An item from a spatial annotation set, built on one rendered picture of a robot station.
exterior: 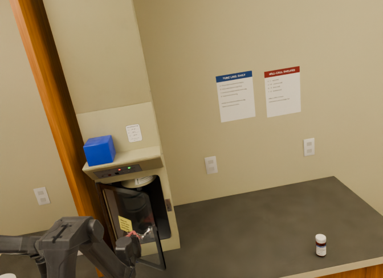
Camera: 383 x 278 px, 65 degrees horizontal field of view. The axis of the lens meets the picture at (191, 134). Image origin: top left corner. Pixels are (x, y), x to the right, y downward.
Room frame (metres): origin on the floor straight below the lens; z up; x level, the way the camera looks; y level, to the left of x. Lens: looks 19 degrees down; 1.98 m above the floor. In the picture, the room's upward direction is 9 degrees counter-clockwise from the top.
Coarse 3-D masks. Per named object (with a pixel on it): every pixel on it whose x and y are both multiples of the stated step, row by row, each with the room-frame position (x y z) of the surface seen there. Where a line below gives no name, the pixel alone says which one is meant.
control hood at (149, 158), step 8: (120, 152) 1.25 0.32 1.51; (128, 152) 1.23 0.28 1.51; (136, 152) 1.22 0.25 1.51; (144, 152) 1.20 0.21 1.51; (152, 152) 1.19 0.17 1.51; (160, 152) 1.20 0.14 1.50; (120, 160) 1.16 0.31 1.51; (128, 160) 1.14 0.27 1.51; (136, 160) 1.14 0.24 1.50; (144, 160) 1.15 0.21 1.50; (152, 160) 1.16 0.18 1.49; (160, 160) 1.17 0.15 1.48; (88, 168) 1.13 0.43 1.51; (96, 168) 1.14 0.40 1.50; (104, 168) 1.14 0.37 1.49; (112, 168) 1.16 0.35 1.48; (144, 168) 1.21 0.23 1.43; (152, 168) 1.22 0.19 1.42; (96, 176) 1.19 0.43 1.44; (112, 176) 1.22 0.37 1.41
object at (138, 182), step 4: (148, 176) 1.31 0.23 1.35; (152, 176) 1.32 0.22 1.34; (156, 176) 1.35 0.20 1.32; (128, 180) 1.29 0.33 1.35; (132, 180) 1.28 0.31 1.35; (136, 180) 1.28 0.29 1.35; (140, 180) 1.28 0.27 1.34; (144, 180) 1.29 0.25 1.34; (148, 180) 1.29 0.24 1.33; (152, 180) 1.31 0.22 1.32; (124, 184) 1.30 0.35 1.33; (128, 184) 1.28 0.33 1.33; (132, 184) 1.28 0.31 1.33; (136, 184) 1.27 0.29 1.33; (140, 184) 1.27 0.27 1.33; (144, 184) 1.28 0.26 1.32
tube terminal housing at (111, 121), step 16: (96, 112) 1.25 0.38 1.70; (112, 112) 1.25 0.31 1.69; (128, 112) 1.26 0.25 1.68; (144, 112) 1.26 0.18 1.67; (80, 128) 1.25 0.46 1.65; (96, 128) 1.25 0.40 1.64; (112, 128) 1.25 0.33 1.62; (144, 128) 1.26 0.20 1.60; (128, 144) 1.26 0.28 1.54; (144, 144) 1.26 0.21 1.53; (160, 144) 1.31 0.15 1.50; (128, 176) 1.25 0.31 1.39; (144, 176) 1.26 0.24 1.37; (160, 176) 1.26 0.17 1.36; (176, 224) 1.31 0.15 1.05; (160, 240) 1.26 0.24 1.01; (176, 240) 1.26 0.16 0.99
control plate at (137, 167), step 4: (116, 168) 1.16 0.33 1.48; (120, 168) 1.17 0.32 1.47; (124, 168) 1.17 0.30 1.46; (132, 168) 1.19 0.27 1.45; (136, 168) 1.19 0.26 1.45; (140, 168) 1.20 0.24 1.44; (96, 172) 1.16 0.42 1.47; (100, 172) 1.17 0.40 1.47; (104, 172) 1.17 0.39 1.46; (108, 172) 1.18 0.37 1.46; (112, 172) 1.19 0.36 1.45; (116, 172) 1.19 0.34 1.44; (120, 172) 1.20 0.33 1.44; (124, 172) 1.21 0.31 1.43; (128, 172) 1.21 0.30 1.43; (132, 172) 1.22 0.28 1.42; (100, 176) 1.20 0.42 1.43; (104, 176) 1.20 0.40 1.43; (108, 176) 1.21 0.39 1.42
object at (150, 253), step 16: (112, 192) 1.18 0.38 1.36; (128, 192) 1.12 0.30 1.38; (144, 192) 1.08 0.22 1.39; (112, 208) 1.20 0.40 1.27; (128, 208) 1.14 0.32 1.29; (144, 208) 1.08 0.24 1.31; (112, 224) 1.21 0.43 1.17; (144, 224) 1.10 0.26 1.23; (144, 240) 1.11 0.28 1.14; (144, 256) 1.12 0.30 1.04; (160, 256) 1.07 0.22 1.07
